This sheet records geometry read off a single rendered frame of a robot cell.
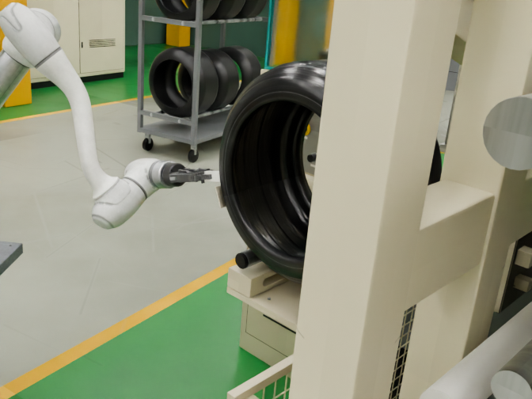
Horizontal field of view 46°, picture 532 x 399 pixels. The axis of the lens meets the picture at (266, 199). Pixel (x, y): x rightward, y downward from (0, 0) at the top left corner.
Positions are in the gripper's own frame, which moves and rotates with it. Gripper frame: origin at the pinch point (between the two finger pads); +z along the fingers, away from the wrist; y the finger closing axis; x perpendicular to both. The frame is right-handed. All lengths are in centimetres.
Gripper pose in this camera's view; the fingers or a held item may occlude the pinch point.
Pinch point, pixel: (214, 176)
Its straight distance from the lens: 185.6
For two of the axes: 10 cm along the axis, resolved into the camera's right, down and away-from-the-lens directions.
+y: 6.8, -2.0, 7.0
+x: 1.1, 9.8, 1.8
